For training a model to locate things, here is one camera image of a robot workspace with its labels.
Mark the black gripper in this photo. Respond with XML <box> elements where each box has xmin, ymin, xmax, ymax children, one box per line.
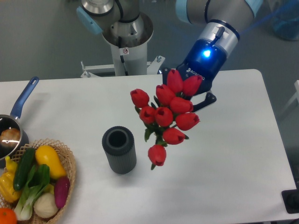
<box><xmin>162</xmin><ymin>39</ymin><xmax>227</xmax><ymax>112</ymax></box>

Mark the red tulip bouquet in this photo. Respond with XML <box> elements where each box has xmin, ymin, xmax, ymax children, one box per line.
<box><xmin>130</xmin><ymin>70</ymin><xmax>203</xmax><ymax>169</ymax></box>

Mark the dark grey ribbed vase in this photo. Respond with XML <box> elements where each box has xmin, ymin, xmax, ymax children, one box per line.
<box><xmin>102</xmin><ymin>126</ymin><xmax>136</xmax><ymax>175</ymax></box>

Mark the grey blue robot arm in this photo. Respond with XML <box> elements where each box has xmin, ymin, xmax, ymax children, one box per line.
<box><xmin>76</xmin><ymin>0</ymin><xmax>262</xmax><ymax>111</ymax></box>

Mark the blue translucent container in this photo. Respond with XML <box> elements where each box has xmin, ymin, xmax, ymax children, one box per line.
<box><xmin>269</xmin><ymin>0</ymin><xmax>299</xmax><ymax>41</ymax></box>

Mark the woven bamboo basket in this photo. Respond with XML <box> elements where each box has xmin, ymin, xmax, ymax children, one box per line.
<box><xmin>12</xmin><ymin>139</ymin><xmax>76</xmax><ymax>224</ymax></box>

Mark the black device at table edge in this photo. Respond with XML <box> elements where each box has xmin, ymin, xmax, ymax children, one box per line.
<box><xmin>281</xmin><ymin>189</ymin><xmax>299</xmax><ymax>214</ymax></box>

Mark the yellow squash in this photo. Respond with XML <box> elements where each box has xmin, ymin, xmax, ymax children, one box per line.
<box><xmin>35</xmin><ymin>145</ymin><xmax>67</xmax><ymax>180</ymax></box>

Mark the purple eggplant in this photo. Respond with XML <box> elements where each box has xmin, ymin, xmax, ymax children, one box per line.
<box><xmin>54</xmin><ymin>176</ymin><xmax>70</xmax><ymax>209</ymax></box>

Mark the green bok choy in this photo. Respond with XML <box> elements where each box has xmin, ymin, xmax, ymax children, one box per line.
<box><xmin>14</xmin><ymin>164</ymin><xmax>50</xmax><ymax>221</ymax></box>

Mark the green cucumber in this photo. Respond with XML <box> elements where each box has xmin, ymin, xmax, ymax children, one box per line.
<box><xmin>13</xmin><ymin>148</ymin><xmax>35</xmax><ymax>191</ymax></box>

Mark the round bread in pot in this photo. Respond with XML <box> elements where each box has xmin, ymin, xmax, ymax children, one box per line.
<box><xmin>0</xmin><ymin>128</ymin><xmax>21</xmax><ymax>148</ymax></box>

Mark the white garlic bulb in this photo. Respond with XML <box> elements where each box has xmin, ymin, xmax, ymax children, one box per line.
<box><xmin>34</xmin><ymin>193</ymin><xmax>58</xmax><ymax>218</ymax></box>

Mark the yellow bell pepper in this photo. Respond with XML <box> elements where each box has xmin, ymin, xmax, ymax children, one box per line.
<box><xmin>0</xmin><ymin>156</ymin><xmax>21</xmax><ymax>203</ymax></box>

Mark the orange fruit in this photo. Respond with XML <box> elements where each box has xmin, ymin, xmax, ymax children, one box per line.
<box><xmin>0</xmin><ymin>208</ymin><xmax>17</xmax><ymax>224</ymax></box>

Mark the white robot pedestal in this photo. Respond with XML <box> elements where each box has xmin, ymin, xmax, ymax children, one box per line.
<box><xmin>81</xmin><ymin>12</ymin><xmax>165</xmax><ymax>78</ymax></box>

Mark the white frame at right edge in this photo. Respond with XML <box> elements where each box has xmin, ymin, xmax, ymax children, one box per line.
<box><xmin>278</xmin><ymin>80</ymin><xmax>299</xmax><ymax>120</ymax></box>

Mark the blue handled saucepan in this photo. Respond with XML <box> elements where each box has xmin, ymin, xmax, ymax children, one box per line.
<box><xmin>0</xmin><ymin>77</ymin><xmax>39</xmax><ymax>168</ymax></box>

